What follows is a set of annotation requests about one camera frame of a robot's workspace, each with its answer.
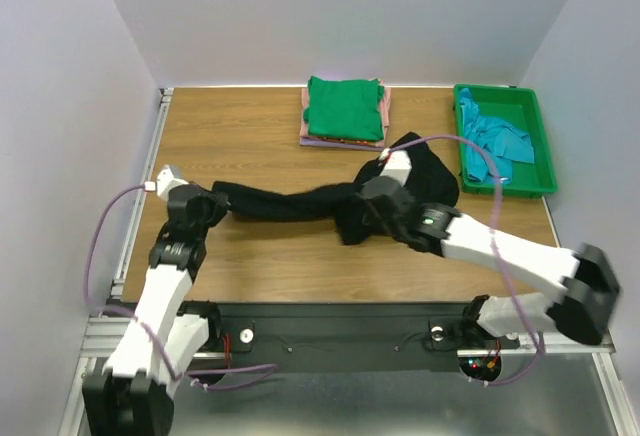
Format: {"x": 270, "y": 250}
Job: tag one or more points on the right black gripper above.
{"x": 373, "y": 202}

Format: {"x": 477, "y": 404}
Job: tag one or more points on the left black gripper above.
{"x": 218, "y": 202}

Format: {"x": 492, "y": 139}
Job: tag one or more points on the black t shirt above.
{"x": 429, "y": 181}

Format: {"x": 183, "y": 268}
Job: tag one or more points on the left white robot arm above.
{"x": 133, "y": 393}

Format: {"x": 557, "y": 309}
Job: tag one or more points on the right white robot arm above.
{"x": 575, "y": 291}

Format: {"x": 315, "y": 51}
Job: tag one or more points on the folded orange t shirt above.
{"x": 349, "y": 141}

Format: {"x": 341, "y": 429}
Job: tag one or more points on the folded green t shirt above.
{"x": 347, "y": 109}

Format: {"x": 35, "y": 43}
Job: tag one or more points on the folded lavender t shirt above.
{"x": 311, "y": 142}

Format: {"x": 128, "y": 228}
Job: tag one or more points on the folded pink t shirt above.
{"x": 383, "y": 108}

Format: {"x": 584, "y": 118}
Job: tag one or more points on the teal t shirt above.
{"x": 501, "y": 140}

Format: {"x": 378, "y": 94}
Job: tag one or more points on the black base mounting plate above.
{"x": 347, "y": 337}

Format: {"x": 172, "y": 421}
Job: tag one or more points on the green plastic tray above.
{"x": 518, "y": 106}

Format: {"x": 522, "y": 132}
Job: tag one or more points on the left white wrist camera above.
{"x": 168, "y": 178}

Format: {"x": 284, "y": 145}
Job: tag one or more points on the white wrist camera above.
{"x": 396, "y": 165}
{"x": 168, "y": 178}

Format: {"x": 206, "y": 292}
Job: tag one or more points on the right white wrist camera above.
{"x": 396, "y": 165}

